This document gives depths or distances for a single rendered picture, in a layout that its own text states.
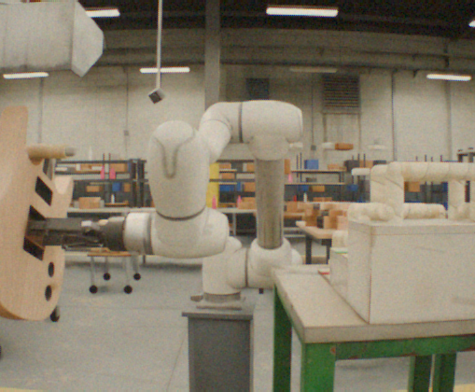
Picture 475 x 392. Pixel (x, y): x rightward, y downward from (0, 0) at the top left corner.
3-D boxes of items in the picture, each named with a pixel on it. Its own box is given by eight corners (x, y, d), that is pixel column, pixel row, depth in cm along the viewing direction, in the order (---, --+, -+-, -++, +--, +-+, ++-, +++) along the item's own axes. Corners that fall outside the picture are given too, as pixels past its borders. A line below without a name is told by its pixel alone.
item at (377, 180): (373, 221, 75) (373, 172, 75) (368, 220, 78) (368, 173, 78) (389, 221, 75) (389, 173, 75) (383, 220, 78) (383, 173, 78)
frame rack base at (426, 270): (369, 326, 65) (372, 226, 65) (344, 301, 81) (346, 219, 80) (508, 316, 66) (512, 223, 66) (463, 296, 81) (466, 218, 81)
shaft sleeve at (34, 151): (-10, 148, 84) (-4, 144, 86) (-7, 161, 85) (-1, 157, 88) (62, 147, 84) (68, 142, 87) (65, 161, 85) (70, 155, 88)
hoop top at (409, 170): (389, 179, 67) (388, 161, 67) (382, 180, 70) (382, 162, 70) (493, 180, 67) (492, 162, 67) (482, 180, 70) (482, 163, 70)
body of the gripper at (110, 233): (120, 245, 77) (76, 245, 77) (131, 256, 85) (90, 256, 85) (124, 209, 80) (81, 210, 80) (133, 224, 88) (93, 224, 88)
